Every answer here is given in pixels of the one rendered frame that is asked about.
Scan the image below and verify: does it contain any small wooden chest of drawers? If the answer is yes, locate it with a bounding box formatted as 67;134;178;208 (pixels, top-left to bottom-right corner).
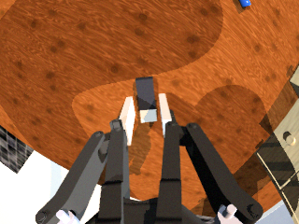
254;98;299;224

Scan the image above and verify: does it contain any blue aa battery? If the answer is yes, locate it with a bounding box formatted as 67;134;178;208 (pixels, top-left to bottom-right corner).
239;0;250;7

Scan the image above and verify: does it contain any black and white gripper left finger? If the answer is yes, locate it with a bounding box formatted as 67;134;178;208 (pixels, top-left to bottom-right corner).
36;97;135;224

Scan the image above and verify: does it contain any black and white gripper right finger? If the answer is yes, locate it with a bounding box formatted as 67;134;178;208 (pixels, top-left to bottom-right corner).
154;93;263;224

